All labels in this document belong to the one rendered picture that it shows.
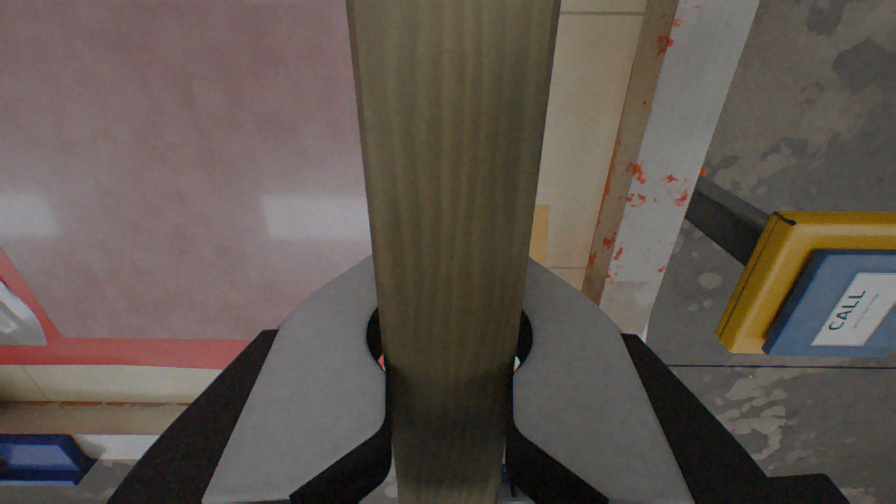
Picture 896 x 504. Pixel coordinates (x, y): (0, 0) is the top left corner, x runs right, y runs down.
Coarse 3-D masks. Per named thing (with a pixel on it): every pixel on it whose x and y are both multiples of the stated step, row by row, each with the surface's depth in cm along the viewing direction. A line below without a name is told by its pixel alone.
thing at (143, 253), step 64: (0, 192) 26; (64, 192) 26; (128, 192) 26; (192, 192) 26; (256, 192) 26; (320, 192) 26; (0, 256) 29; (64, 256) 29; (128, 256) 29; (192, 256) 29; (256, 256) 29; (320, 256) 29; (64, 320) 32; (128, 320) 32; (192, 320) 32; (256, 320) 32
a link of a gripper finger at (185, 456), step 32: (256, 352) 8; (224, 384) 7; (192, 416) 7; (224, 416) 7; (160, 448) 6; (192, 448) 6; (224, 448) 6; (128, 480) 6; (160, 480) 6; (192, 480) 6
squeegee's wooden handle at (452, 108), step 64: (384, 0) 5; (448, 0) 5; (512, 0) 5; (384, 64) 5; (448, 64) 5; (512, 64) 5; (384, 128) 6; (448, 128) 6; (512, 128) 6; (384, 192) 6; (448, 192) 6; (512, 192) 6; (384, 256) 7; (448, 256) 7; (512, 256) 7; (384, 320) 8; (448, 320) 7; (512, 320) 8; (448, 384) 8; (448, 448) 9
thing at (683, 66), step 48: (672, 0) 18; (720, 0) 18; (672, 48) 19; (720, 48) 19; (672, 96) 20; (720, 96) 20; (624, 144) 23; (672, 144) 21; (624, 192) 23; (672, 192) 22; (624, 240) 24; (672, 240) 24; (624, 288) 26; (0, 432) 35; (48, 432) 35; (96, 432) 35; (144, 432) 35
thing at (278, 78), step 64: (0, 0) 21; (64, 0) 21; (128, 0) 21; (192, 0) 21; (256, 0) 21; (320, 0) 21; (0, 64) 22; (64, 64) 22; (128, 64) 22; (192, 64) 22; (256, 64) 22; (320, 64) 22; (0, 128) 24; (64, 128) 24; (128, 128) 24; (192, 128) 24; (256, 128) 24; (320, 128) 24
